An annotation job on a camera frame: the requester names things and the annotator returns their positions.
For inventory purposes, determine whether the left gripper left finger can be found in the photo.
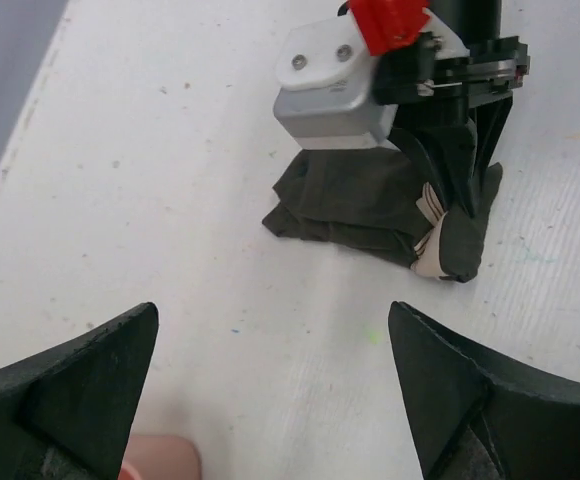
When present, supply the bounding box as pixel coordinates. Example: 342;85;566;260
0;302;159;479

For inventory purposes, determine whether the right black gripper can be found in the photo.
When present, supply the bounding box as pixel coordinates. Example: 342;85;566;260
374;34;530;215

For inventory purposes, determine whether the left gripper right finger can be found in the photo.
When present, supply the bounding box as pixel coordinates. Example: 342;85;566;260
388;302;580;479

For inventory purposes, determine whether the olive green underwear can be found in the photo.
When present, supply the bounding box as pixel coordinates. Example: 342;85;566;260
262;148;503;283

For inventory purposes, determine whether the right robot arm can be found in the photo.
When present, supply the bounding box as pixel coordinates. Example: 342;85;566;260
372;1;530;216

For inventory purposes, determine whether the pink divided organizer tray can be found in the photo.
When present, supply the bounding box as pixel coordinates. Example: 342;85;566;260
118;435;202;480

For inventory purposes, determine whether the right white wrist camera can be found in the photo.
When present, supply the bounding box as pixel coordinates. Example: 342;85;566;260
271;0;469;151

